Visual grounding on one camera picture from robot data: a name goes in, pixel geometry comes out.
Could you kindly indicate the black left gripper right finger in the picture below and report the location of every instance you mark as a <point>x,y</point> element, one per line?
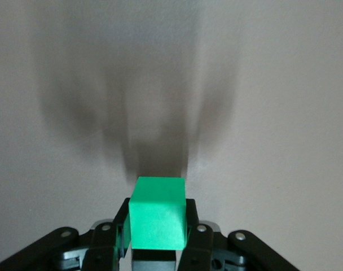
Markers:
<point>198,245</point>

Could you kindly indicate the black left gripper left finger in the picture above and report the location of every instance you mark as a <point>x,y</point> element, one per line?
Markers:
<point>103,245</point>

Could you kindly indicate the green cube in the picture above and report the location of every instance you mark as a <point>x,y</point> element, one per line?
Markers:
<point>157,217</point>

